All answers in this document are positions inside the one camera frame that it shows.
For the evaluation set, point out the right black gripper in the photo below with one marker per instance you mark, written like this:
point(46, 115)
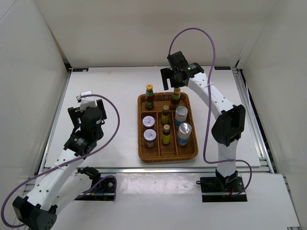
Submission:
point(167, 73)

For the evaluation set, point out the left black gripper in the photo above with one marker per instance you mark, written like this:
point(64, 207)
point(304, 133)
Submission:
point(75, 113)

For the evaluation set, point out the green sauce bottle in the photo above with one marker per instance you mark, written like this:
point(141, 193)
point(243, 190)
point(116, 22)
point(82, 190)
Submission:
point(149, 97)
point(175, 99)

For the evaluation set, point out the silver-top shaker bottle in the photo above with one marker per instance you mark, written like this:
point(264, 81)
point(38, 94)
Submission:
point(183, 134)
point(180, 115)

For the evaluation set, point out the small yellow bottle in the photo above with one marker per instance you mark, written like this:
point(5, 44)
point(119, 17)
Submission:
point(165, 115)
point(166, 134)

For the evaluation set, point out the white-lid jar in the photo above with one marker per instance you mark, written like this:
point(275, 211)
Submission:
point(149, 138)
point(148, 122)

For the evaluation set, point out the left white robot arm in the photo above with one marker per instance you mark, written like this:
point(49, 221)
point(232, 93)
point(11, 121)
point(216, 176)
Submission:
point(65, 181)

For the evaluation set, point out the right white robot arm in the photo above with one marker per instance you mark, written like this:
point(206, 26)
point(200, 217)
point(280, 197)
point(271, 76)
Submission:
point(229, 118)

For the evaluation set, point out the woven wicker basket tray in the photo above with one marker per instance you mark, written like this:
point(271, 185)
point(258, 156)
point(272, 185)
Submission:
point(172, 151)

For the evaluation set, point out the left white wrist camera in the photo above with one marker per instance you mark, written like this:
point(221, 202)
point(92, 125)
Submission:
point(86, 102)

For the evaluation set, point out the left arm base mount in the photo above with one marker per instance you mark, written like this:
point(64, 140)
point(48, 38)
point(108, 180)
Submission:
point(102, 188)

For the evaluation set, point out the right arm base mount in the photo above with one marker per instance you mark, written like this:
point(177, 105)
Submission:
point(213, 191)

